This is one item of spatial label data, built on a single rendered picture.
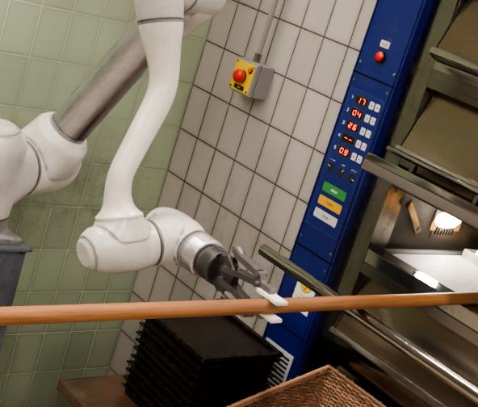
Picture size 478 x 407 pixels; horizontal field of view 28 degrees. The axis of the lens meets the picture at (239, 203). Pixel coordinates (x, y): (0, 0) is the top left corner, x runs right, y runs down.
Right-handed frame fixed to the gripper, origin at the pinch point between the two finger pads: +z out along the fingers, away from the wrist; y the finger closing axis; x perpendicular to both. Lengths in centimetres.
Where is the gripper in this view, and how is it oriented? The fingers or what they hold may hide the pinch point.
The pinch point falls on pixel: (269, 304)
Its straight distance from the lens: 192.2
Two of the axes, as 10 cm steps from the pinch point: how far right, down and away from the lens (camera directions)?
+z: 6.0, 3.9, -7.0
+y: -2.9, 9.2, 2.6
